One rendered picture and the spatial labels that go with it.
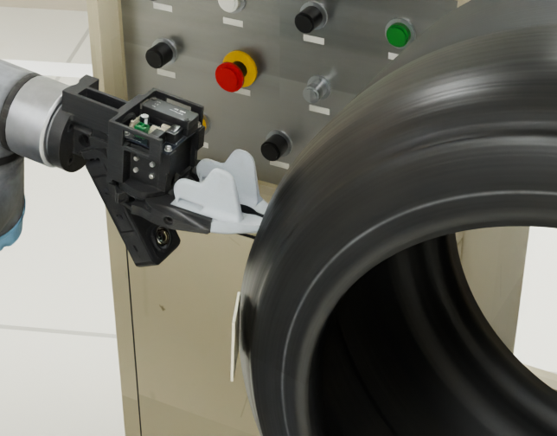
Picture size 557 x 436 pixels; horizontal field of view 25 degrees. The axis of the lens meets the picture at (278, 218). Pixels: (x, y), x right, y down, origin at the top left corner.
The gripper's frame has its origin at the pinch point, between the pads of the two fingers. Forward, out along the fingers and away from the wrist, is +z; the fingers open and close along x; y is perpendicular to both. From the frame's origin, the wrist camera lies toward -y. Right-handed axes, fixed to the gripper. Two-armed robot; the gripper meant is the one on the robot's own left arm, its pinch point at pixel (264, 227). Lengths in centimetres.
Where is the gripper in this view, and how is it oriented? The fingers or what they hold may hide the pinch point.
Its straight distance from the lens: 107.5
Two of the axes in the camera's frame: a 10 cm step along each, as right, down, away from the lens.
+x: 4.6, -4.8, 7.5
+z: 8.8, 3.5, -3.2
